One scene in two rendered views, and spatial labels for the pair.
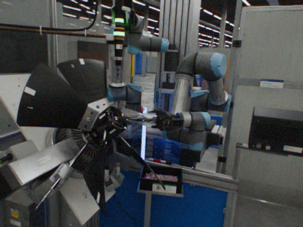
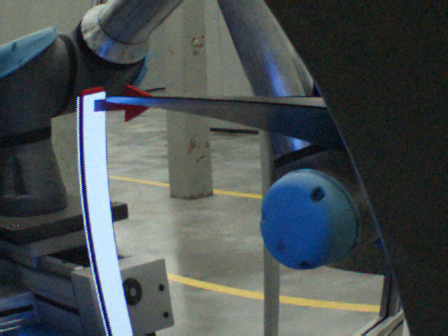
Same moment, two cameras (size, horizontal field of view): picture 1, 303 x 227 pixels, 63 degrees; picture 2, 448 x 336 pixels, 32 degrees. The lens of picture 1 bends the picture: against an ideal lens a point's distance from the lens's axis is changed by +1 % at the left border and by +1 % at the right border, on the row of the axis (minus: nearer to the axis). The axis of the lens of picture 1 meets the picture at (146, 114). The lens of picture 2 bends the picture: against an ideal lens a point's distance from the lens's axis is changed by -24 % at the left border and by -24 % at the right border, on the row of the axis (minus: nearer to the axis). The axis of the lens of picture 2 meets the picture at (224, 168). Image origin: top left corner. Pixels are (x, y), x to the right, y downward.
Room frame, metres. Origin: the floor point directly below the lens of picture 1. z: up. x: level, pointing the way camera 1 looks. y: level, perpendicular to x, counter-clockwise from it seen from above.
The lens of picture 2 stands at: (1.16, 0.56, 1.22)
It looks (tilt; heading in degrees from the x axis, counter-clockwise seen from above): 8 degrees down; 285
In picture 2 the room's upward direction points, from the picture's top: 3 degrees counter-clockwise
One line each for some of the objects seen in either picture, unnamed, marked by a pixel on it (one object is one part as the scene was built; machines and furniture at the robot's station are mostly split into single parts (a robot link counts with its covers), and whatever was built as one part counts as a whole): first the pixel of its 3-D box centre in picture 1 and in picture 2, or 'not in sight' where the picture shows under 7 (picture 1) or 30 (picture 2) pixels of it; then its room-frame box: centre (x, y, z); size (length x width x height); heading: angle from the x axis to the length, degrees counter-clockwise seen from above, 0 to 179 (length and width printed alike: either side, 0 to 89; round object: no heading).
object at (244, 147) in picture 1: (261, 150); not in sight; (1.19, -0.59, 1.04); 0.24 x 0.03 x 0.03; 69
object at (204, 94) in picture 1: (200, 100); (21, 79); (1.68, -0.36, 1.20); 0.13 x 0.12 x 0.14; 62
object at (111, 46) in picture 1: (116, 48); not in sight; (1.07, 0.14, 1.50); 0.09 x 0.07 x 0.10; 104
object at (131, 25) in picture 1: (127, 20); not in sight; (1.20, 0.11, 1.63); 0.12 x 0.08 x 0.09; 169
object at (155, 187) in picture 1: (161, 178); not in sight; (1.20, -0.09, 0.85); 0.22 x 0.17 x 0.07; 84
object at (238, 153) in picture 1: (237, 161); (398, 248); (1.23, -0.49, 0.96); 0.03 x 0.03 x 0.20; 69
